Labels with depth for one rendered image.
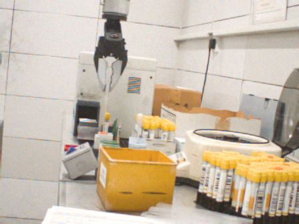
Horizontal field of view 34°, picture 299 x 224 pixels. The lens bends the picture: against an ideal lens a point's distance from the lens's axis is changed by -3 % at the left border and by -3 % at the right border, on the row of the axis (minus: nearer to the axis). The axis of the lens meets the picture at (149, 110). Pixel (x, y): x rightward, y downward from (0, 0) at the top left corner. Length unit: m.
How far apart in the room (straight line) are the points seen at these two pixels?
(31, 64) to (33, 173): 0.68
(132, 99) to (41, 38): 1.39
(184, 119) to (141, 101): 0.31
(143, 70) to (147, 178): 0.87
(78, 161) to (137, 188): 0.22
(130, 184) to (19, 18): 2.24
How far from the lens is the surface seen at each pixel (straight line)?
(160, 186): 0.96
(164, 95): 2.17
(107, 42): 1.28
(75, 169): 1.13
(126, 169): 0.93
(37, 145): 3.12
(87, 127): 1.59
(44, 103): 3.08
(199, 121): 1.52
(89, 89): 1.75
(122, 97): 1.76
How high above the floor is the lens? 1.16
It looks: 6 degrees down
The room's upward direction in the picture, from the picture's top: 6 degrees clockwise
